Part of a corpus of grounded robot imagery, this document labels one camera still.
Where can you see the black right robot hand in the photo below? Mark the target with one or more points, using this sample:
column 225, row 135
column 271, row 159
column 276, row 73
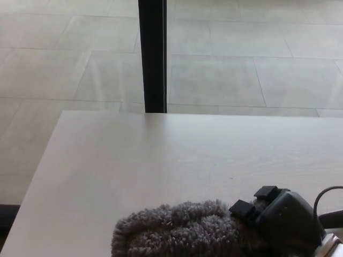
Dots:
column 284, row 217

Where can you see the grey fluffy microfibre duster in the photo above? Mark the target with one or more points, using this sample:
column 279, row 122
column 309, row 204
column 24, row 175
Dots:
column 187, row 233

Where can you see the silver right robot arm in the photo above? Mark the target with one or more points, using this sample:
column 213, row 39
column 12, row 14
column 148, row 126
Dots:
column 331, row 246

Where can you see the black vertical window frame post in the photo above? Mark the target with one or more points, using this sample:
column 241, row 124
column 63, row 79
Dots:
column 155, row 56

